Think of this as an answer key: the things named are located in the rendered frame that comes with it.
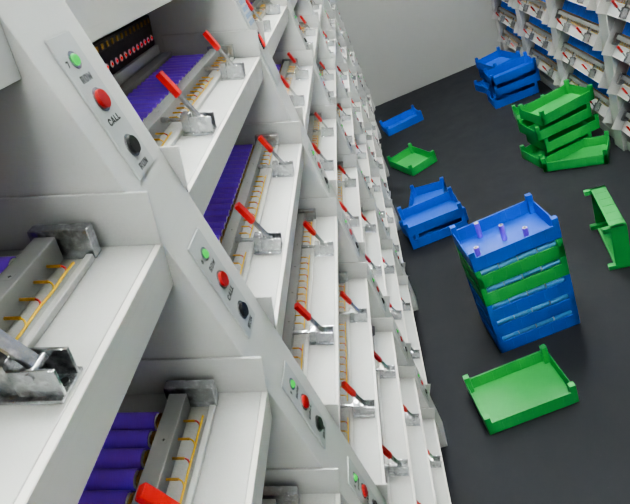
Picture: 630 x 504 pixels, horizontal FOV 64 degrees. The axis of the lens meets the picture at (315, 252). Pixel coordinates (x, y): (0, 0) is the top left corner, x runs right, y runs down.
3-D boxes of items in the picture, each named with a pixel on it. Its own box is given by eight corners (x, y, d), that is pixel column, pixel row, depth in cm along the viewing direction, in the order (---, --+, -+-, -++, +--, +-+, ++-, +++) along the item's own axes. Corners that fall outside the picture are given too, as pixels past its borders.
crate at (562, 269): (541, 244, 191) (537, 228, 187) (570, 274, 173) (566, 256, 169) (466, 276, 195) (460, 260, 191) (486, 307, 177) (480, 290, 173)
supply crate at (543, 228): (533, 210, 183) (529, 192, 179) (562, 237, 165) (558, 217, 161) (454, 243, 187) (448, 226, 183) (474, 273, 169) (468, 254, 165)
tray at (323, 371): (337, 231, 124) (336, 197, 119) (340, 448, 74) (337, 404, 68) (256, 235, 125) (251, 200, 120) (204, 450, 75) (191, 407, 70)
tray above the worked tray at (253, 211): (303, 161, 114) (298, 100, 107) (279, 356, 64) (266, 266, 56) (214, 166, 116) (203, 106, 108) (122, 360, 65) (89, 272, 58)
